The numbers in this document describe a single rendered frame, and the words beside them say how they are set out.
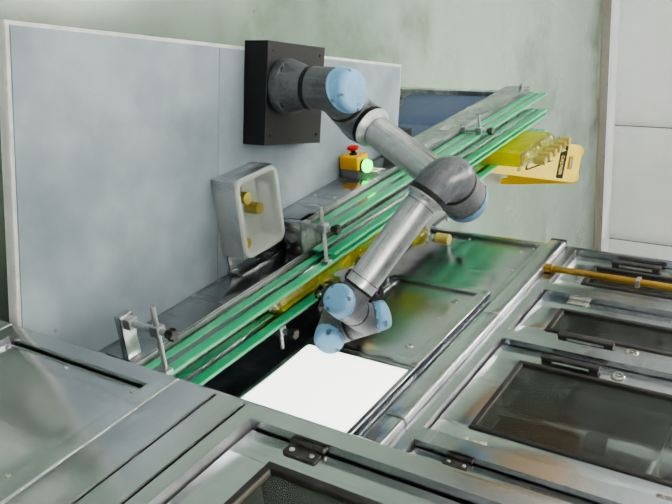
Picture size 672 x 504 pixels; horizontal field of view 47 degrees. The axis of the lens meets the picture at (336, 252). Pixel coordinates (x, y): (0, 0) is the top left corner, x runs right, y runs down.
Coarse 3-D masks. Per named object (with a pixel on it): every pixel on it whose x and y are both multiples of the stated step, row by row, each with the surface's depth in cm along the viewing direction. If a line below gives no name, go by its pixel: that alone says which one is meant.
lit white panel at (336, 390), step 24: (312, 360) 203; (336, 360) 202; (360, 360) 201; (264, 384) 195; (288, 384) 194; (312, 384) 193; (336, 384) 192; (360, 384) 191; (384, 384) 190; (288, 408) 184; (312, 408) 183; (336, 408) 182; (360, 408) 181
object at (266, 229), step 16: (256, 176) 206; (272, 176) 214; (256, 192) 218; (272, 192) 216; (240, 208) 203; (272, 208) 218; (240, 224) 205; (256, 224) 220; (272, 224) 220; (256, 240) 218; (272, 240) 217
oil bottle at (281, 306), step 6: (312, 282) 219; (300, 288) 214; (306, 288) 217; (312, 288) 219; (294, 294) 212; (300, 294) 215; (306, 294) 218; (282, 300) 208; (288, 300) 210; (294, 300) 213; (276, 306) 207; (282, 306) 208; (288, 306) 211; (270, 312) 207; (276, 312) 207
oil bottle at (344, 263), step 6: (342, 258) 226; (348, 258) 228; (336, 264) 222; (342, 264) 223; (348, 264) 228; (324, 270) 219; (330, 270) 219; (336, 270) 219; (318, 276) 217; (324, 276) 217; (330, 276) 216; (318, 282) 217; (336, 282) 218
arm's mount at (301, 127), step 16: (256, 48) 206; (272, 48) 206; (288, 48) 212; (304, 48) 218; (320, 48) 225; (256, 64) 207; (272, 64) 207; (320, 64) 226; (256, 80) 208; (256, 96) 209; (256, 112) 209; (272, 112) 210; (304, 112) 223; (320, 112) 230; (256, 128) 210; (272, 128) 211; (288, 128) 218; (304, 128) 225; (320, 128) 232; (256, 144) 211; (272, 144) 213
